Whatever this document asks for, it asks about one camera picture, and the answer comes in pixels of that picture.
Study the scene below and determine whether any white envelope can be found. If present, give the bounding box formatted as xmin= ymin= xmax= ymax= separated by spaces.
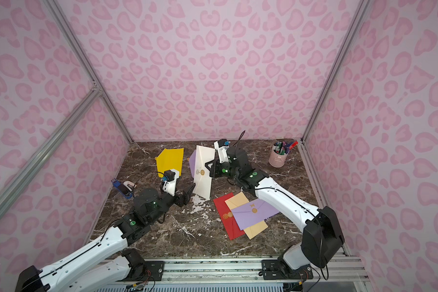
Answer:
xmin=193 ymin=146 xmax=215 ymax=200

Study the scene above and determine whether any purple envelope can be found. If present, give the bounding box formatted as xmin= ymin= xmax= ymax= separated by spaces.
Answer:
xmin=231 ymin=199 xmax=280 ymax=230
xmin=188 ymin=150 xmax=197 ymax=178

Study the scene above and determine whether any yellow envelope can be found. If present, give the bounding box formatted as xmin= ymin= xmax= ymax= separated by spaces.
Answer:
xmin=155 ymin=148 xmax=184 ymax=177

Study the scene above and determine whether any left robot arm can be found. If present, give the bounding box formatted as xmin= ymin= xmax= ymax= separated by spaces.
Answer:
xmin=15 ymin=182 xmax=196 ymax=292

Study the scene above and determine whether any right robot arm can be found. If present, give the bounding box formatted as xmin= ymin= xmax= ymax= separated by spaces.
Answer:
xmin=204 ymin=139 xmax=345 ymax=270

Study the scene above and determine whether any beige envelope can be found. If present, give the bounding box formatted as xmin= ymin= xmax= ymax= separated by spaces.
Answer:
xmin=225 ymin=192 xmax=268 ymax=239

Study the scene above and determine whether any red envelope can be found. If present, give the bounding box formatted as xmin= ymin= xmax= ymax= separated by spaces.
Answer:
xmin=213 ymin=193 xmax=245 ymax=240

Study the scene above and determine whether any blue stapler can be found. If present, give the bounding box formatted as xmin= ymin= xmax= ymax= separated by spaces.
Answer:
xmin=111 ymin=179 xmax=136 ymax=199

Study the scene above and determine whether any pink pen cup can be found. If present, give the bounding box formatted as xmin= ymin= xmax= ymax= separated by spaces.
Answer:
xmin=268 ymin=146 xmax=288 ymax=168

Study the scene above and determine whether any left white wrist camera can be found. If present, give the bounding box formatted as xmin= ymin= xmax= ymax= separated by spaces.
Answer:
xmin=161 ymin=169 xmax=180 ymax=197

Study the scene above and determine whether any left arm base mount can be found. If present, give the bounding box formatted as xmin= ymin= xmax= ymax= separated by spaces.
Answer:
xmin=121 ymin=249 xmax=165 ymax=282

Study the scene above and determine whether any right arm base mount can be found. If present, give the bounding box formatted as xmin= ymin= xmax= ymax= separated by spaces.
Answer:
xmin=259 ymin=259 xmax=313 ymax=282

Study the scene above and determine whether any aluminium front rail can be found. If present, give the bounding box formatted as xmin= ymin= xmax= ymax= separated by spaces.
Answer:
xmin=77 ymin=253 xmax=373 ymax=292

